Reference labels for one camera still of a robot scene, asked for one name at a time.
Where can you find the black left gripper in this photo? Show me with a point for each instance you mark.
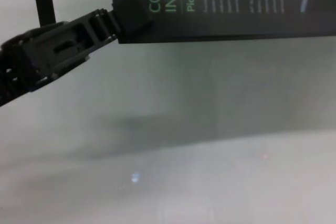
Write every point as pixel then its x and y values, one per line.
pixel 44 53

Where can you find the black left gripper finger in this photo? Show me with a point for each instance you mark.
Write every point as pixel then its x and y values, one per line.
pixel 128 16

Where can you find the black company introduction poster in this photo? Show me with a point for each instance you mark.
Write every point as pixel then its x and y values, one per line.
pixel 236 22

